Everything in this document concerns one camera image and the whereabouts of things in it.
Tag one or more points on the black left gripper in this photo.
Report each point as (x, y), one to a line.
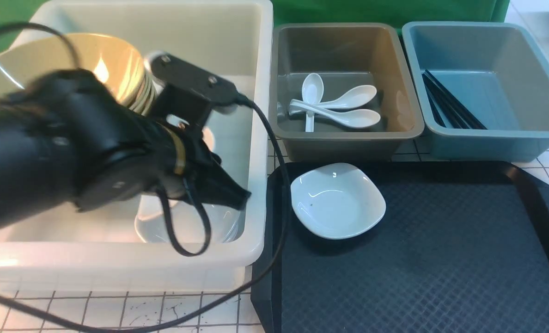
(191, 166)

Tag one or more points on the white square dish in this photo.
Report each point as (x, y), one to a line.
(337, 201)
(150, 205)

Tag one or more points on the white ceramic soup spoon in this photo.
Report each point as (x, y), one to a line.
(356, 119)

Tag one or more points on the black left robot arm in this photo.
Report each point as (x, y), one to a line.
(66, 140)

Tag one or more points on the stack of white dishes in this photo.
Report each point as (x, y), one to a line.
(150, 225)

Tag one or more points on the stack of yellow bowls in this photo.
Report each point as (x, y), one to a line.
(142, 102)

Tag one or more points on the large white plastic tub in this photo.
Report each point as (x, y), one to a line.
(64, 250)

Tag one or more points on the white spoon upright in bin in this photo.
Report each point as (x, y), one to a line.
(312, 93)

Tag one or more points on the brown plastic bin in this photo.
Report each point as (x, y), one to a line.
(345, 55)

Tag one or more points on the white spoon lying in bin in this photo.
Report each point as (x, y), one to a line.
(354, 98)

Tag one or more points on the black plastic serving tray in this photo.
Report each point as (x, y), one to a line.
(463, 248)

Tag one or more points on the green backdrop cloth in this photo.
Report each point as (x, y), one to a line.
(395, 13)

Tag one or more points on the black chopsticks in blue bin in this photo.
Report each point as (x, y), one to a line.
(448, 111)

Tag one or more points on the blue plastic bin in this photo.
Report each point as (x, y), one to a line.
(498, 72)

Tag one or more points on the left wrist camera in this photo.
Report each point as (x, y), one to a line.
(190, 92)

